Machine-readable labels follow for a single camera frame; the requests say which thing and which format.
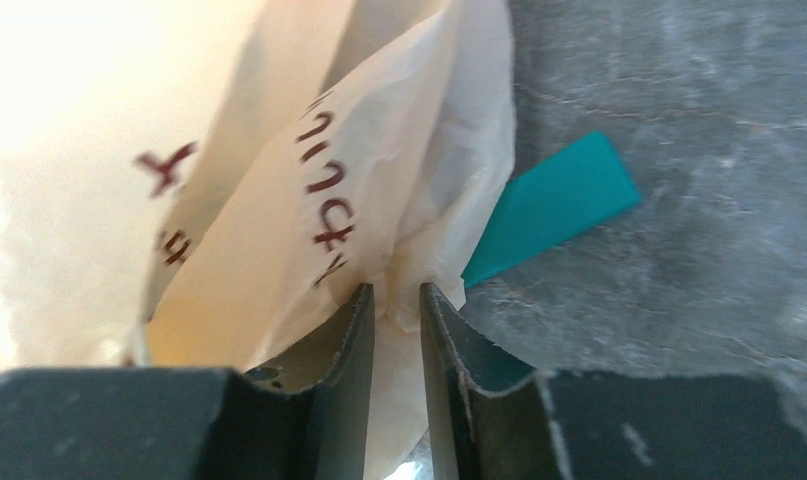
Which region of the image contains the translucent beige plastic bag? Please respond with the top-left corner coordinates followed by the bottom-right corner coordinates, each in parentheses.
top-left (0, 1), bottom-right (516, 479)

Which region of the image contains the teal flat block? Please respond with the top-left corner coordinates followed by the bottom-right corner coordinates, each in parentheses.
top-left (462, 131), bottom-right (641, 288)

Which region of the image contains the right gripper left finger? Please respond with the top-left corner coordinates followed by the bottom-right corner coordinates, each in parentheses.
top-left (0, 284), bottom-right (375, 479)

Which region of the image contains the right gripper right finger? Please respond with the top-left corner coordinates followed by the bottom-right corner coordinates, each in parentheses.
top-left (419, 283), bottom-right (807, 479)

